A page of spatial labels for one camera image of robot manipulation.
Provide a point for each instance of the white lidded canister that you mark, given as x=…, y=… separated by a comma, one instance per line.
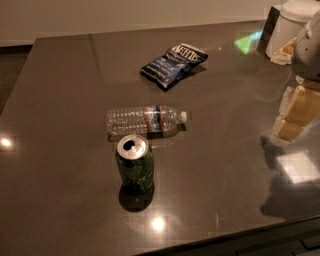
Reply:
x=285, y=21

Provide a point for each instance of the clear plastic water bottle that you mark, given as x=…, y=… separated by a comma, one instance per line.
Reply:
x=144, y=120

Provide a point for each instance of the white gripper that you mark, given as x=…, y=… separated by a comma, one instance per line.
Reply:
x=307, y=56

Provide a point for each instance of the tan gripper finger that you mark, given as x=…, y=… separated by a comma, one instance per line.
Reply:
x=285, y=130

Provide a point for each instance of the blue Kettle chips bag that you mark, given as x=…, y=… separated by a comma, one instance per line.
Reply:
x=174, y=64

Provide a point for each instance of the green soda can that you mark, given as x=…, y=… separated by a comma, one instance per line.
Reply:
x=135, y=163

